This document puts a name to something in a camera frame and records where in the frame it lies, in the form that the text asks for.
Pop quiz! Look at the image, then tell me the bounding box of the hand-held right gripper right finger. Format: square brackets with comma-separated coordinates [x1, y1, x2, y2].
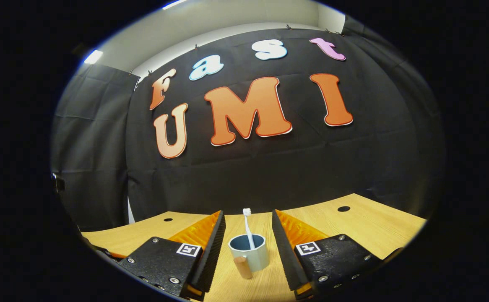
[272, 210, 383, 300]

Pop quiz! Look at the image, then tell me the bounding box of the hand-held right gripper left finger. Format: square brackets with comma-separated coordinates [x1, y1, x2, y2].
[117, 211, 226, 302]

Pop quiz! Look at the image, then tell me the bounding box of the light blue cup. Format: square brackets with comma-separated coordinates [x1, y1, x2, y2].
[228, 234, 270, 279]

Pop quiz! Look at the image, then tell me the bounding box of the white toothbrush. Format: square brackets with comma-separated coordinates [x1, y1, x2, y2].
[243, 208, 256, 250]

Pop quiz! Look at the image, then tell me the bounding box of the wooden desktop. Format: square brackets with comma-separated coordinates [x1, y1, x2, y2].
[81, 193, 427, 302]

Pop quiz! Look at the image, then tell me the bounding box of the black backdrop cloth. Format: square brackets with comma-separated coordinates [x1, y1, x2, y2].
[51, 15, 445, 233]

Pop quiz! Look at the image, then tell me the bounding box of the ceiling light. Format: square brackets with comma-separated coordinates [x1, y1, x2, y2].
[84, 49, 104, 65]

